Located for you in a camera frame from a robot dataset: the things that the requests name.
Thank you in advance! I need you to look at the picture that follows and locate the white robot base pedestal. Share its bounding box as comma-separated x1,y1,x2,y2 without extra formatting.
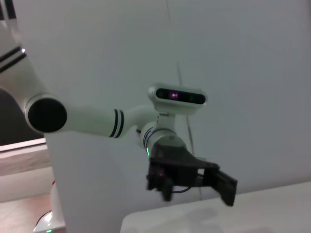
33,178,67,233

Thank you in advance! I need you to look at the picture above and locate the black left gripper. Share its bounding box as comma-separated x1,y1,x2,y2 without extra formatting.
145,143,239,207

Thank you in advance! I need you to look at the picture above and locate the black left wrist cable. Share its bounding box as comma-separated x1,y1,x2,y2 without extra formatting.
170,176,204,194

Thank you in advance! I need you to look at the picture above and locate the white vented camera box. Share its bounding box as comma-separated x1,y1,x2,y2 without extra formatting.
147,83,207,117

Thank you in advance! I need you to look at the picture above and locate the black rounded torso panel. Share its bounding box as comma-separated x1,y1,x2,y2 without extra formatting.
0,87,47,147

